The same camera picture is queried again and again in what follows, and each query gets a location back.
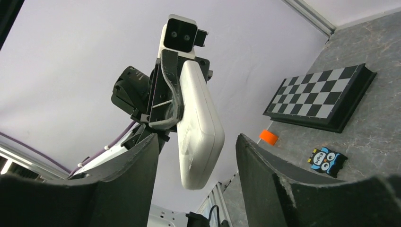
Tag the black white checkerboard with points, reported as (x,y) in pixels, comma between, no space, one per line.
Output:
(323,100)

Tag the grey white remote control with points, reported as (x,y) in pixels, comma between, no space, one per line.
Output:
(200,132)

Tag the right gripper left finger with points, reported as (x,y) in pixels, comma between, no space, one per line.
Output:
(117,193)

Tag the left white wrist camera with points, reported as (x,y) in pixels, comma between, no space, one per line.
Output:
(181,35)

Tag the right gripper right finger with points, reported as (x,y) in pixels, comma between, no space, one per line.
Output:
(278,193)

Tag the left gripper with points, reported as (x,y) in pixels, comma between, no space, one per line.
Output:
(165,104)

